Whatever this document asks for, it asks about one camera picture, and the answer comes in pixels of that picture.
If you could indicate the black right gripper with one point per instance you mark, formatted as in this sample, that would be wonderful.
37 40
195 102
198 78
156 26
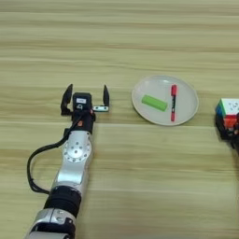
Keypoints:
236 138

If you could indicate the green rectangular block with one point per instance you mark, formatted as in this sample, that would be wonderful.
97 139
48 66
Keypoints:
154 103

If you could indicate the multicoloured puzzle cube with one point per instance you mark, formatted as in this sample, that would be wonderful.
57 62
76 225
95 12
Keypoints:
231 107

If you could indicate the red marker pen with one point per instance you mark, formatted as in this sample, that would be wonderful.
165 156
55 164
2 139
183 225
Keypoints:
173 106

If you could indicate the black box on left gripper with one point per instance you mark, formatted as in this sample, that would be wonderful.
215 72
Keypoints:
86 105

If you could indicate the white round plate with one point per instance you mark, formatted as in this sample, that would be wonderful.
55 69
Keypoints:
155 87

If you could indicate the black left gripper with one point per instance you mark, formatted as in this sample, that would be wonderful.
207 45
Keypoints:
84 124

